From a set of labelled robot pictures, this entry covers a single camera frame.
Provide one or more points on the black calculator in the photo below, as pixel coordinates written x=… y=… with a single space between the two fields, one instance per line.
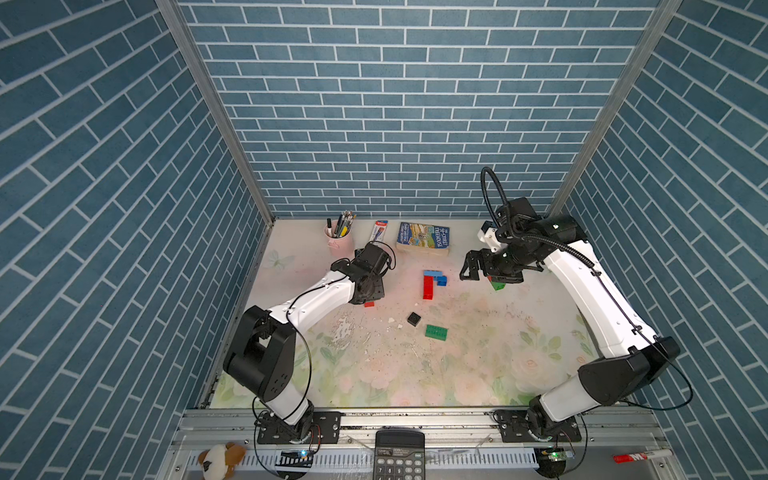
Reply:
x=399 y=454

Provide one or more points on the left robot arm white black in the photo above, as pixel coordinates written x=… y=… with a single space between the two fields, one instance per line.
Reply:
x=261 y=355

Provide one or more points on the white red pen box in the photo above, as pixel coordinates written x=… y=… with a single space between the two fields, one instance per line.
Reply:
x=378 y=231

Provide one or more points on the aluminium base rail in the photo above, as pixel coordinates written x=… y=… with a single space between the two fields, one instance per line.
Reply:
x=461 y=443

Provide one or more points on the brown white plush toy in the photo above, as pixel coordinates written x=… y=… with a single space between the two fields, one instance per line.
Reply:
x=219 y=462

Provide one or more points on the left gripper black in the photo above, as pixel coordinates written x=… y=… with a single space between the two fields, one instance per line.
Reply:
x=379 y=290

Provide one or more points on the pens in cup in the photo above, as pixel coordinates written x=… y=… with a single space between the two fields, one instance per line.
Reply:
x=339 y=228

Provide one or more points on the green long lego brick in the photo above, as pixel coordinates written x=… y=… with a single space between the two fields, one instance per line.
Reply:
x=436 y=332

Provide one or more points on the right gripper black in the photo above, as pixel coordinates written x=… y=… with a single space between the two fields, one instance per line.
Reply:
x=483 y=256

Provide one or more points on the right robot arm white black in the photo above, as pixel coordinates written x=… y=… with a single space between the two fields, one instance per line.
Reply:
x=631 y=355

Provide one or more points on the red white marker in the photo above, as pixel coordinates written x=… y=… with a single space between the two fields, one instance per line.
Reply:
x=643 y=456

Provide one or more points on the pink pen holder cup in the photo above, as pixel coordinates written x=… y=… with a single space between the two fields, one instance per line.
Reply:
x=340 y=247

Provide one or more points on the black lego brick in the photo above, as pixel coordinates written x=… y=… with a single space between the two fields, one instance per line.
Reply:
x=414 y=319

